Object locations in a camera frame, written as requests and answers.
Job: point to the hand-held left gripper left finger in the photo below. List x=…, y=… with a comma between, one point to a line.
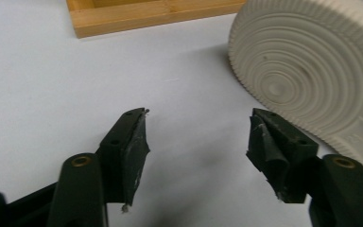
x=127, y=151

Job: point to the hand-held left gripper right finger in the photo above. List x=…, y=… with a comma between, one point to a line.
x=280, y=151

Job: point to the white sneaker with orange insole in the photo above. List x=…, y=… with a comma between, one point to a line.
x=299, y=66

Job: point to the wooden shoe rack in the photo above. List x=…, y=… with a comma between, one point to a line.
x=123, y=19

